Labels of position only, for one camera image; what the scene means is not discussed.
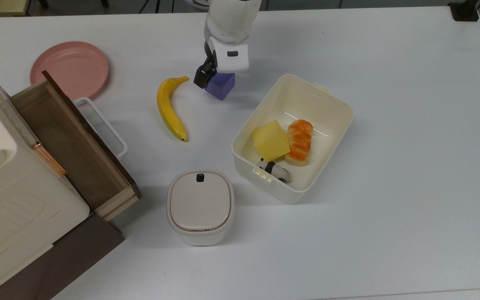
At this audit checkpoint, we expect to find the pink plate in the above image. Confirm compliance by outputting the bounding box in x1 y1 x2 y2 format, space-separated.
30 41 110 101

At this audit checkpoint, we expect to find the yellow banana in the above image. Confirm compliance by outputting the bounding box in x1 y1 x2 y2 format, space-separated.
157 76 190 143

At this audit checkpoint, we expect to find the black table clamp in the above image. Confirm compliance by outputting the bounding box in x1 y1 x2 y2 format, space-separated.
448 0 480 22

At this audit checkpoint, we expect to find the brown base board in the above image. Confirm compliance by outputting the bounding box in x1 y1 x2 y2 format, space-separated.
0 212 126 300

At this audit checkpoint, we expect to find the small panda figure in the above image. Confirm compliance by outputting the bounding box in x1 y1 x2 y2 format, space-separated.
257 158 291 184

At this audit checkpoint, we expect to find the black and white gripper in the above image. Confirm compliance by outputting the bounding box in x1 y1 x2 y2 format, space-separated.
193 36 250 89

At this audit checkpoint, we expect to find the white wire handle frame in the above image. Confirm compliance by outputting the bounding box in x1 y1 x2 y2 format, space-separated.
73 97 128 158

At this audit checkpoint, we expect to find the wooden drawer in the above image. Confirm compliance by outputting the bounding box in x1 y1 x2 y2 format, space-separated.
10 70 143 223

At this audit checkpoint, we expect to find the yellow cube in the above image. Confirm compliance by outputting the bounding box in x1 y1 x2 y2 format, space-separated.
252 120 291 162

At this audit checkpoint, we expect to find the cream plastic box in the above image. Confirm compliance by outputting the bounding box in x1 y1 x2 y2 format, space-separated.
231 74 354 205

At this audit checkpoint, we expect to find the purple cube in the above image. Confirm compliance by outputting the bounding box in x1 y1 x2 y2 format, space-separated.
204 72 236 101

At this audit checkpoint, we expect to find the orange toy bread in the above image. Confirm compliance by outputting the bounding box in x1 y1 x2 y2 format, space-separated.
285 119 314 167

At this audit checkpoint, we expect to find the white lidded bin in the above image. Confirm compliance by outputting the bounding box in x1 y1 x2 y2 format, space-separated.
166 169 236 247

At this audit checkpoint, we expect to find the cream toy kitchen cabinet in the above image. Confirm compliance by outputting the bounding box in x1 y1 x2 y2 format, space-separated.
0 60 90 299

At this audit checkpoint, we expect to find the copper drawer handle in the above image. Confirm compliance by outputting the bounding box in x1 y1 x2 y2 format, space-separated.
31 141 68 177

